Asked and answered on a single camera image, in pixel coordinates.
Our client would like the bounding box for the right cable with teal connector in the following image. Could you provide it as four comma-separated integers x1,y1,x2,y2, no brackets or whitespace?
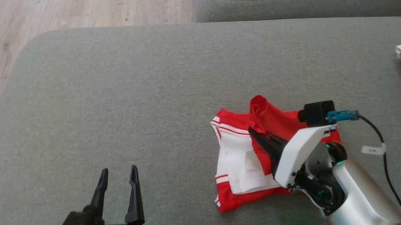
327,104,401,225

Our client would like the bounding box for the red basketball jersey with number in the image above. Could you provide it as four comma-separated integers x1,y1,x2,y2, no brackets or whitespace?
204,87,348,214

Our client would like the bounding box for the white cable tag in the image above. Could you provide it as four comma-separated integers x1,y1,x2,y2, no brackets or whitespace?
360,142,388,157

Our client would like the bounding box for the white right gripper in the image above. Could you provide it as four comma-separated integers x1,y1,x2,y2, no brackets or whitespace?
248,119,342,191

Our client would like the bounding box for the large grey sofa chaise cushion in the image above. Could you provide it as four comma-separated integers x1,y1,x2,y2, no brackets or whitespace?
0,0,401,225

